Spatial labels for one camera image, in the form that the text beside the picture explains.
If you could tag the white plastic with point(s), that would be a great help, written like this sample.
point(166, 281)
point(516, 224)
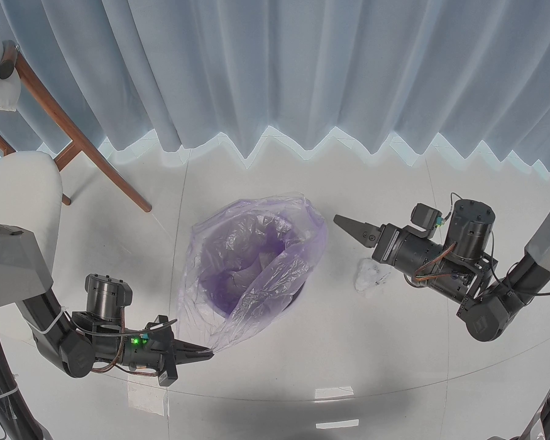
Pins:
point(371, 275)

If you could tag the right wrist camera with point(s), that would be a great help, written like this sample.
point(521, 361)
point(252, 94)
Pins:
point(424, 218)

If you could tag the wooden chair white cushions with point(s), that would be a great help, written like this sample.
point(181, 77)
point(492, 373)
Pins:
point(18, 186)

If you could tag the white trash bin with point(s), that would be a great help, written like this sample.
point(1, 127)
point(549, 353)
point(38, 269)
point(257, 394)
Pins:
point(211, 268)

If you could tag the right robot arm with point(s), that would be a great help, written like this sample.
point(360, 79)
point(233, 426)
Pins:
point(472, 227)

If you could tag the pale blue curtain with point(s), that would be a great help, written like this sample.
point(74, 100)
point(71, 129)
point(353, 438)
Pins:
point(302, 62)

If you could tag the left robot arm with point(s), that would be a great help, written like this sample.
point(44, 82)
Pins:
point(9, 264)

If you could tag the purple plastic bag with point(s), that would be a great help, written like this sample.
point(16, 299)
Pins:
point(266, 282)

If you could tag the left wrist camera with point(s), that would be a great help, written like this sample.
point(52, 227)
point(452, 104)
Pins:
point(158, 328)

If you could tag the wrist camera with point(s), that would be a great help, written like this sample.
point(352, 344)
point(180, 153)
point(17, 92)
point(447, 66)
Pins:
point(424, 218)
point(158, 328)

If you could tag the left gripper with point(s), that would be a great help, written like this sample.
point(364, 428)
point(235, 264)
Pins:
point(146, 355)

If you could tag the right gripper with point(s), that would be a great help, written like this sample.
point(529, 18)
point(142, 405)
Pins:
point(412, 250)

